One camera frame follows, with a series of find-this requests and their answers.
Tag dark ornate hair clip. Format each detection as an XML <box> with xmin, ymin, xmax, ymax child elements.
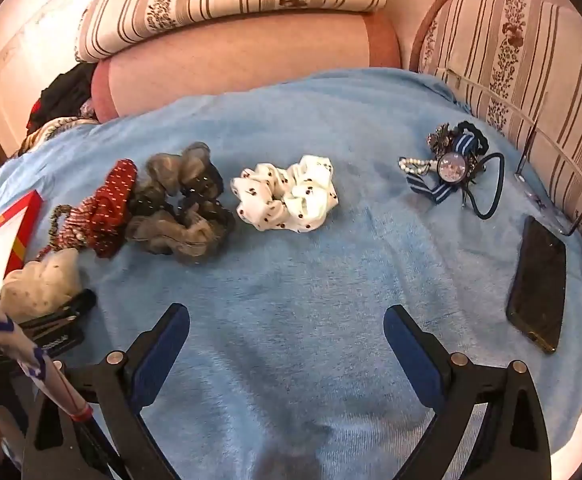
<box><xmin>427</xmin><ymin>124</ymin><xmax>459</xmax><ymax>153</ymax></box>

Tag pink sofa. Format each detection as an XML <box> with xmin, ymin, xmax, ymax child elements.
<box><xmin>92</xmin><ymin>7</ymin><xmax>404</xmax><ymax>123</ymax></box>

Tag patterned beige cloth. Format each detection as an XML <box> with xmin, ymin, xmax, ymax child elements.
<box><xmin>18</xmin><ymin>116</ymin><xmax>99</xmax><ymax>158</ymax></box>

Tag red cardboard box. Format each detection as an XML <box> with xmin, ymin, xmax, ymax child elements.
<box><xmin>0</xmin><ymin>190</ymin><xmax>44</xmax><ymax>281</ymax></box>

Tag red striped scrunchie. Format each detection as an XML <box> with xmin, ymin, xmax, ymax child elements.
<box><xmin>55</xmin><ymin>200</ymin><xmax>96</xmax><ymax>253</ymax></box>

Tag clear frame eyeglasses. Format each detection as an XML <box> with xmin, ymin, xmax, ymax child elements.
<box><xmin>515</xmin><ymin>120</ymin><xmax>582</xmax><ymax>236</ymax></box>

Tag white pearl bracelet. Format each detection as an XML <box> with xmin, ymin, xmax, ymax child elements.
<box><xmin>398</xmin><ymin>156</ymin><xmax>439</xmax><ymax>178</ymax></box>

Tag blue striped ribbon hair tie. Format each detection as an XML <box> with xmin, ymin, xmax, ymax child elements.
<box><xmin>406</xmin><ymin>132</ymin><xmax>476</xmax><ymax>206</ymax></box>

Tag light blue blanket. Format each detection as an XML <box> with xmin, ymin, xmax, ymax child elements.
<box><xmin>0</xmin><ymin>67</ymin><xmax>582</xmax><ymax>480</ymax></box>

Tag dark blue elastic hair tie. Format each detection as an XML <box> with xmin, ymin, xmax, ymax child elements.
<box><xmin>463</xmin><ymin>152</ymin><xmax>506</xmax><ymax>221</ymax></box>

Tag grey sheer scrunchie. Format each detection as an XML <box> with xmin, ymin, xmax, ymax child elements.
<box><xmin>125</xmin><ymin>142</ymin><xmax>236</xmax><ymax>266</ymax></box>

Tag white cherry print scrunchie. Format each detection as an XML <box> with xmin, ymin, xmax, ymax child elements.
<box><xmin>231</xmin><ymin>155</ymin><xmax>339</xmax><ymax>235</ymax></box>

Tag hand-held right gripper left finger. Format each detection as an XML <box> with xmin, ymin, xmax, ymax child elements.
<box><xmin>23</xmin><ymin>302</ymin><xmax>192</xmax><ymax>480</ymax></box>

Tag red white-dotted scrunchie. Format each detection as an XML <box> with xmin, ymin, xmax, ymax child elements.
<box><xmin>78</xmin><ymin>158</ymin><xmax>139</xmax><ymax>258</ymax></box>

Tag red bead bracelet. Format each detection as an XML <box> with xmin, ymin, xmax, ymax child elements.
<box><xmin>36</xmin><ymin>234</ymin><xmax>72</xmax><ymax>262</ymax></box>

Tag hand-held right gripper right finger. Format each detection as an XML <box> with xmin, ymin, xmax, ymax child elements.
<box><xmin>383</xmin><ymin>304</ymin><xmax>554</xmax><ymax>480</ymax></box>

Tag cream dotted sheer scrunchie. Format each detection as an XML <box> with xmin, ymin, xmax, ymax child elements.
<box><xmin>0</xmin><ymin>247</ymin><xmax>84</xmax><ymax>323</ymax></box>

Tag black ruffled hair tie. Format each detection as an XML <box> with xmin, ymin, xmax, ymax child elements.
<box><xmin>456</xmin><ymin>121</ymin><xmax>492</xmax><ymax>156</ymax></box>

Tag black smartphone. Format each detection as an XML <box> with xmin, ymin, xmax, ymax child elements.
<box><xmin>506</xmin><ymin>215</ymin><xmax>568</xmax><ymax>355</ymax></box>

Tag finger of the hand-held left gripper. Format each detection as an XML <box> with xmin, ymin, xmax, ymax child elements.
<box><xmin>35</xmin><ymin>327</ymin><xmax>86</xmax><ymax>358</ymax></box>
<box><xmin>17</xmin><ymin>289</ymin><xmax>98</xmax><ymax>332</ymax></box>

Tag dark clothes pile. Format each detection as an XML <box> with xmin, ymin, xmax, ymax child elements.
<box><xmin>27</xmin><ymin>62</ymin><xmax>96</xmax><ymax>133</ymax></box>

